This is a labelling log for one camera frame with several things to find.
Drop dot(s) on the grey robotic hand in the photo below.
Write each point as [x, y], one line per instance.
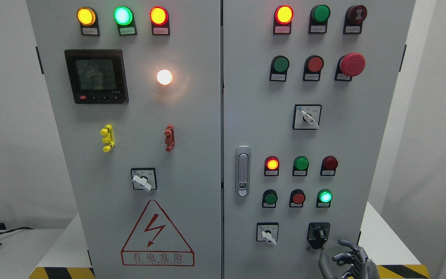
[361, 267]

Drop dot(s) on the black rotary knob switch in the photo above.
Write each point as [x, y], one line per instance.
[318, 234]

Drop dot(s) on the green push button lower right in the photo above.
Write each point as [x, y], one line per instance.
[324, 198]

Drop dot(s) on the green push button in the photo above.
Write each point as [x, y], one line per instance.
[278, 69]
[269, 198]
[324, 198]

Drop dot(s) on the red push button lower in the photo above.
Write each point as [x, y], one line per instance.
[297, 198]

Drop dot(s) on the red push button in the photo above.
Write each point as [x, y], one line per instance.
[297, 198]
[312, 68]

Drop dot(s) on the red indicator light middle right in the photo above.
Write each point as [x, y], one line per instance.
[329, 166]

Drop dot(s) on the green push button lower left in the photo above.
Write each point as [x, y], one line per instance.
[269, 198]

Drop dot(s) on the green indicator light middle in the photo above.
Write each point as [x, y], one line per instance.
[300, 166]

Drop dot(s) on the red indicator light middle left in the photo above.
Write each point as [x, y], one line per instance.
[271, 166]

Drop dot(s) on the grey right cabinet door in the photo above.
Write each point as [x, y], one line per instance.
[259, 113]

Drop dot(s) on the grey cabinet door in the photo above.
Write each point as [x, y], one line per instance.
[188, 177]
[259, 113]

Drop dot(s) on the red emergency stop button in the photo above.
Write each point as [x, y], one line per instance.
[350, 65]

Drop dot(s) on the red electric hazard sticker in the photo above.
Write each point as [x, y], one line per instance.
[155, 240]

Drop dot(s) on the red push button upper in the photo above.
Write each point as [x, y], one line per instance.
[312, 68]

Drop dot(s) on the green push button upper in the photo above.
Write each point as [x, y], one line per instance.
[278, 69]

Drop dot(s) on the red terminal connector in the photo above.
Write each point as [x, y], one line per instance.
[170, 138]

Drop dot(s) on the dark red buzzer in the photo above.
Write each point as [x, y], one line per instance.
[354, 17]

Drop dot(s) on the green indicator top right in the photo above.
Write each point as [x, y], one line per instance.
[319, 17]

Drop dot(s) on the red lit indicator top right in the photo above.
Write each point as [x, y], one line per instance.
[283, 17]

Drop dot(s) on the white lit lamp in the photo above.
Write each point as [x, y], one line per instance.
[164, 77]

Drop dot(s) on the yellow terminal connector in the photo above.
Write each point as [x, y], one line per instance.
[107, 138]

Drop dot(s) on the grey left cabinet door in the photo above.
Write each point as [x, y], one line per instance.
[188, 177]

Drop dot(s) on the red lit indicator light left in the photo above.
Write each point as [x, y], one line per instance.
[159, 18]

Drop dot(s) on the black digital power meter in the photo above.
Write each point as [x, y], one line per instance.
[97, 76]

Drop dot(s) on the green lit indicator light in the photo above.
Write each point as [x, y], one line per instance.
[125, 21]

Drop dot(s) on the yellow indicator light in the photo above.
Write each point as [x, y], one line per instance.
[88, 20]

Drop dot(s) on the white selector switch lower right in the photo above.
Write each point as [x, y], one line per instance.
[267, 232]

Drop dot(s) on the white selector switch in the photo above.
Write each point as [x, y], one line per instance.
[306, 116]
[267, 232]

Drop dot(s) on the white selector switch upper right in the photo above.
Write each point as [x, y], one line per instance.
[306, 116]

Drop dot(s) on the silver door handle lock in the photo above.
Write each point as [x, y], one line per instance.
[242, 170]

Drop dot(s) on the white selector switch left door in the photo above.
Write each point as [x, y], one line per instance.
[144, 179]

